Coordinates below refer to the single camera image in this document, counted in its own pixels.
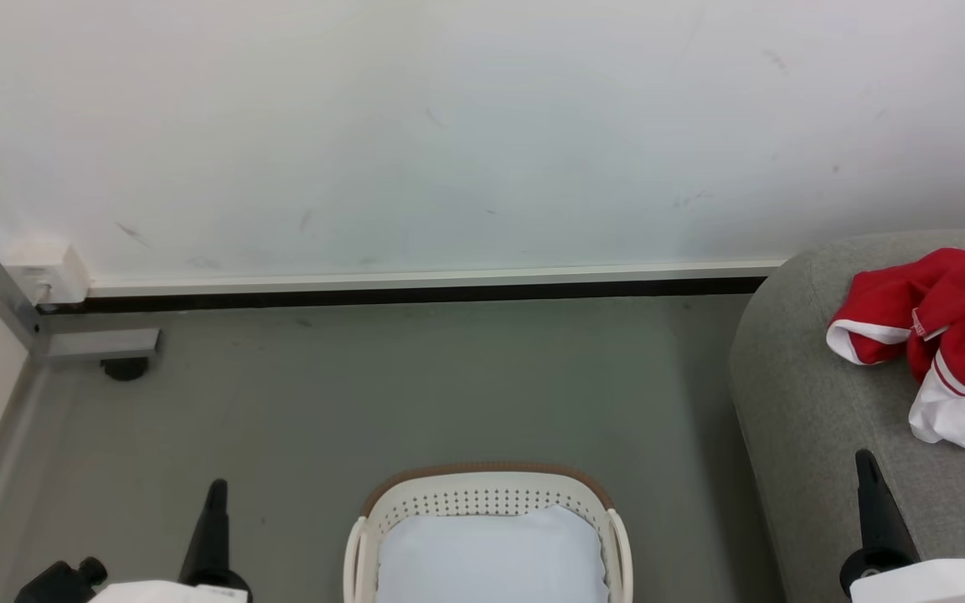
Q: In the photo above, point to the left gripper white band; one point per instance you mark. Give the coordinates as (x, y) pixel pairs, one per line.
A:
(164, 593)

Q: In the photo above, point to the grey fabric sofa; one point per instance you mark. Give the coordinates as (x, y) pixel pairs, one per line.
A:
(809, 419)

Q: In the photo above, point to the red basketball jersey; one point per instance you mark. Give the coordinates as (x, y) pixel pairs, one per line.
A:
(952, 310)

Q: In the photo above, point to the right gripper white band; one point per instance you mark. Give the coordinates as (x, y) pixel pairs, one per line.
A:
(935, 584)

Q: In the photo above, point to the white cloth in basket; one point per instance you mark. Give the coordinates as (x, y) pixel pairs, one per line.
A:
(491, 557)

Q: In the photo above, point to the white perforated laundry basket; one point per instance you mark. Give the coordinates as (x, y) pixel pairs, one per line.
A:
(482, 494)

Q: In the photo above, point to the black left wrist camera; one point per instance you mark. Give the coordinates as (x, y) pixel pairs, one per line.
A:
(59, 582)

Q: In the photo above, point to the white wall outlet box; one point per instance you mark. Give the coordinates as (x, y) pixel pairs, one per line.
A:
(51, 272)

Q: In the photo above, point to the white and black baseboard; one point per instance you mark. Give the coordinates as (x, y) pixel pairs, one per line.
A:
(415, 285)

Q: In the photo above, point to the black round frame foot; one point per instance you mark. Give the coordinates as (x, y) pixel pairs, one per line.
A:
(125, 368)

